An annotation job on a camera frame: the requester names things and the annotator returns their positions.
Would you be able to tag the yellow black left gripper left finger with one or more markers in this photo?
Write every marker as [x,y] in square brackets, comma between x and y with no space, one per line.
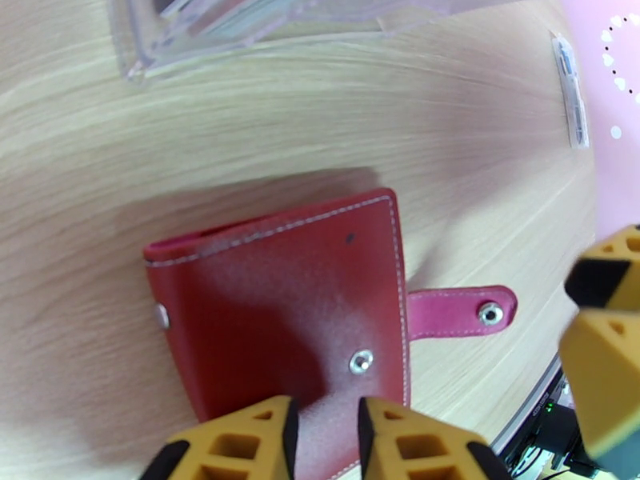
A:
[235,443]

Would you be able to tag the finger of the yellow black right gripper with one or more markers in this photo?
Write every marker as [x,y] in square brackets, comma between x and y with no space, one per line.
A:
[607,378]
[610,273]

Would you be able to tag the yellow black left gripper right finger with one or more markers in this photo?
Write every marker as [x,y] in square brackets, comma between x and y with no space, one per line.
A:
[415,448]

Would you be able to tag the red leather card holder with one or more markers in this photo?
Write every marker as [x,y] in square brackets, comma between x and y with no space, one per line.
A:
[280,293]

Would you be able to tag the black device with green light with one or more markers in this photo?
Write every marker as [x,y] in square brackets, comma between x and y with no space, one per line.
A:
[555,433]

